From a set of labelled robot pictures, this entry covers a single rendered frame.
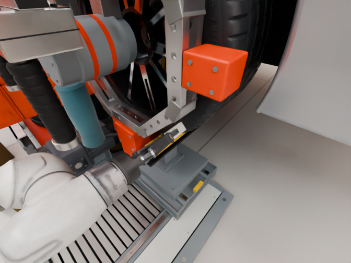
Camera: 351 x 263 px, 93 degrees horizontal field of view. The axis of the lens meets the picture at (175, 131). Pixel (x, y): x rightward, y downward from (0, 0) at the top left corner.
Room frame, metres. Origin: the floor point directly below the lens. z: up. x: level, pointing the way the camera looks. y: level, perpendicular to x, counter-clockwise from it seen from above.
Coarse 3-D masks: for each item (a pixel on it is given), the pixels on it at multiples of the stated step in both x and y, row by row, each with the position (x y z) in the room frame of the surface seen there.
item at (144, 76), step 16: (128, 0) 0.58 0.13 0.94; (144, 0) 0.53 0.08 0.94; (128, 16) 0.61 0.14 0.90; (144, 16) 0.54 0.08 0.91; (160, 16) 0.49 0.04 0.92; (160, 32) 0.54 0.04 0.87; (144, 48) 0.61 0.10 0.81; (160, 48) 0.50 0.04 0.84; (128, 64) 0.76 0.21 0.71; (144, 64) 0.55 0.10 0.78; (112, 80) 0.66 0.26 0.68; (128, 80) 0.69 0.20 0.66; (144, 80) 0.55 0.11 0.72; (160, 80) 0.76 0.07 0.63; (128, 96) 0.62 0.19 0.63; (144, 96) 0.63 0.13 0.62; (160, 96) 0.64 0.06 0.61; (144, 112) 0.54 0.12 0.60
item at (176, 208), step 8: (208, 168) 0.62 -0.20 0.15; (216, 168) 0.60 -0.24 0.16; (144, 176) 0.56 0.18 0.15; (200, 176) 0.56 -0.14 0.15; (208, 176) 0.54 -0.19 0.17; (144, 184) 0.49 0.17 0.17; (152, 184) 0.51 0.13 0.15; (192, 184) 0.51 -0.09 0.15; (200, 184) 0.49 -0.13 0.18; (152, 192) 0.45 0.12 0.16; (160, 192) 0.46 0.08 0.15; (184, 192) 0.46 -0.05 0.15; (192, 192) 0.46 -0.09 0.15; (200, 192) 0.49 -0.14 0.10; (160, 200) 0.41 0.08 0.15; (168, 200) 0.42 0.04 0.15; (176, 200) 0.41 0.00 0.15; (184, 200) 0.40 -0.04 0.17; (192, 200) 0.43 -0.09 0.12; (168, 208) 0.38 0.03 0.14; (176, 208) 0.38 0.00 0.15; (184, 208) 0.38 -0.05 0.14; (176, 216) 0.34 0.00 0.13
